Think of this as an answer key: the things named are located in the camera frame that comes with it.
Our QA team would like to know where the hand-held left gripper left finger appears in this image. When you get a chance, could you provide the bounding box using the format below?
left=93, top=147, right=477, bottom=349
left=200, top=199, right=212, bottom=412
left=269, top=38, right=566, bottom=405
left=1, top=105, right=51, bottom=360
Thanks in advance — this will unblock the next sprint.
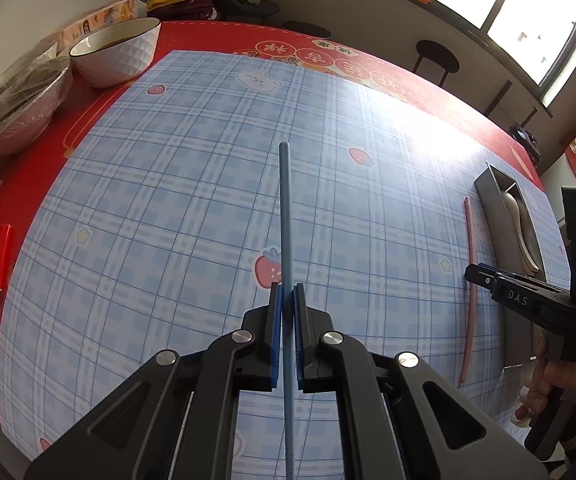
left=23, top=282, right=283, bottom=480

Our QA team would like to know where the person's right hand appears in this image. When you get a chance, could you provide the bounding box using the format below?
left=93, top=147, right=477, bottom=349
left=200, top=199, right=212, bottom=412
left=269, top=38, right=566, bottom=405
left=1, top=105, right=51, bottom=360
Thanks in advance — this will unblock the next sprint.
left=512, top=332, right=576, bottom=428

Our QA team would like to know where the black round stool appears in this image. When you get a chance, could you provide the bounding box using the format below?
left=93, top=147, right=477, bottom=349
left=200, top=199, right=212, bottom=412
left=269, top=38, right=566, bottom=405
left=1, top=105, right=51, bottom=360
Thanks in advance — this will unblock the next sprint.
left=413, top=40, right=461, bottom=86

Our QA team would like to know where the red printed tablecloth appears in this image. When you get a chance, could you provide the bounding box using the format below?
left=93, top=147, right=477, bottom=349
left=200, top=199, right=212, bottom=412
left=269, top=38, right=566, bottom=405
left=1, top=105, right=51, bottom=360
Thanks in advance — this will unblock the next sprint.
left=0, top=20, right=548, bottom=461

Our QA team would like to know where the red lighter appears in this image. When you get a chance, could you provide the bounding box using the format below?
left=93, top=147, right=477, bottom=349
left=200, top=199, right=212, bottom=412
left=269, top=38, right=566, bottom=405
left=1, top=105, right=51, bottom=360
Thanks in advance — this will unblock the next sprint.
left=0, top=224, right=14, bottom=306

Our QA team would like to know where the dark window sill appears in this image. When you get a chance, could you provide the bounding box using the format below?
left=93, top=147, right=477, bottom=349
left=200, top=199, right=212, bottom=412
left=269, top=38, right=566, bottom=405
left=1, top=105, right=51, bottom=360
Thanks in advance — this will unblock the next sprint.
left=355, top=0, right=553, bottom=120

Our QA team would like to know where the black metal rack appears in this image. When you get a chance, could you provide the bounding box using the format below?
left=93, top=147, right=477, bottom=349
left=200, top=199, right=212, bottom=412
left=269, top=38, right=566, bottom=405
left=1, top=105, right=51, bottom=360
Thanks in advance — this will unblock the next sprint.
left=485, top=80, right=538, bottom=131

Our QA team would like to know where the white patterned bowl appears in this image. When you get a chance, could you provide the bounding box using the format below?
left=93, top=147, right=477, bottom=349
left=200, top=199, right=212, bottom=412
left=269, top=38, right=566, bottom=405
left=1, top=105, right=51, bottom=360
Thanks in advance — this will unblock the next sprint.
left=69, top=16, right=162, bottom=88

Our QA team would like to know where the dark red cloth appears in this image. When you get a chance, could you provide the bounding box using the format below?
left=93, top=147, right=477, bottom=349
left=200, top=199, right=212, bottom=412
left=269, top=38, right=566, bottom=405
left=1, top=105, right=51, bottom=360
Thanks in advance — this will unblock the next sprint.
left=153, top=0, right=219, bottom=22

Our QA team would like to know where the plastic-wrapped bowl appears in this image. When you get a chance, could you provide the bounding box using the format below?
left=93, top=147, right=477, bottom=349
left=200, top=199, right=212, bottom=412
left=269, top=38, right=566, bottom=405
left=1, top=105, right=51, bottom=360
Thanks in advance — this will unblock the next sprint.
left=0, top=42, right=75, bottom=157

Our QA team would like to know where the pink chopstick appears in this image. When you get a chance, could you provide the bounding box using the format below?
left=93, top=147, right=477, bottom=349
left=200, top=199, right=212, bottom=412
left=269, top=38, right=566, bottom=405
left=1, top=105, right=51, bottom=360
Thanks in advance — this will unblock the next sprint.
left=458, top=196, right=479, bottom=386

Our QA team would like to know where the white spoon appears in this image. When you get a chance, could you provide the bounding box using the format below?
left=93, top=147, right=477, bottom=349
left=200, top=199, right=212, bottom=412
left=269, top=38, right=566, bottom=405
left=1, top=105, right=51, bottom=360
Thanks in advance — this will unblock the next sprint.
left=502, top=190, right=543, bottom=276

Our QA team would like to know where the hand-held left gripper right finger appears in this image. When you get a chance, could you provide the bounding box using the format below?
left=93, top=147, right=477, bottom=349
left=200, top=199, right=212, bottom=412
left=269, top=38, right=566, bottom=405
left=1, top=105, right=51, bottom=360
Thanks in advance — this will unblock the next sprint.
left=293, top=282, right=551, bottom=480

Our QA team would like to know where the blue plaid table mat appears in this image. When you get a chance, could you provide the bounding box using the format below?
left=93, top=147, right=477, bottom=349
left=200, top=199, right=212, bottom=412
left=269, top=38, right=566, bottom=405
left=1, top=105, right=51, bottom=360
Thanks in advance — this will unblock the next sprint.
left=0, top=50, right=571, bottom=480

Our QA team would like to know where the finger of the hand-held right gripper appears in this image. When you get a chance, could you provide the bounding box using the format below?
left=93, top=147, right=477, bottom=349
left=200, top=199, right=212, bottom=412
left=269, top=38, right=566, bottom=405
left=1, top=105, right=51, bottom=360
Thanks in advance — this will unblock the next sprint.
left=464, top=262, right=544, bottom=317

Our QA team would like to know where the steel utensil tray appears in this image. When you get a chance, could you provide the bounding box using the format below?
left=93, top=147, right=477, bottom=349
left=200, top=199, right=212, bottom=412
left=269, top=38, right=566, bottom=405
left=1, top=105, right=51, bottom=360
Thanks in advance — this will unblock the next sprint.
left=474, top=162, right=548, bottom=370

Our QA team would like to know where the orange snack box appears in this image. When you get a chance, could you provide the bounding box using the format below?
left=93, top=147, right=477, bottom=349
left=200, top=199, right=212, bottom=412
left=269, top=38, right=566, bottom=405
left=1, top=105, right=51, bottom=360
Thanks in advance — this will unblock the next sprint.
left=58, top=0, right=147, bottom=46

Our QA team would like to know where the blue chopstick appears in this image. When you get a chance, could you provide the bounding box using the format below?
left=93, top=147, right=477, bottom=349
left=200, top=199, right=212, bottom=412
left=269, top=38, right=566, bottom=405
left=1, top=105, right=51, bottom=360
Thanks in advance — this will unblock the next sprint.
left=279, top=141, right=299, bottom=478

